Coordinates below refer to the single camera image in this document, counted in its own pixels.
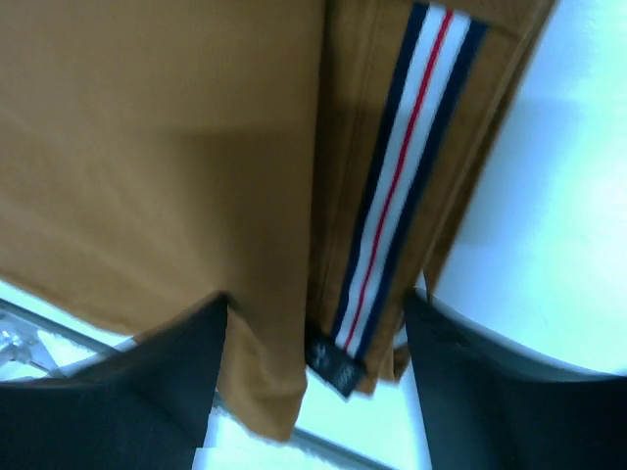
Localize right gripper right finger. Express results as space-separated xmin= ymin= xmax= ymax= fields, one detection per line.
xmin=404 ymin=290 xmax=626 ymax=469

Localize brown trousers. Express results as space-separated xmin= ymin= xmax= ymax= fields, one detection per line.
xmin=1 ymin=1 xmax=555 ymax=441

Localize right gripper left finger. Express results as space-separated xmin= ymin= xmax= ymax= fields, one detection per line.
xmin=1 ymin=294 xmax=229 ymax=469

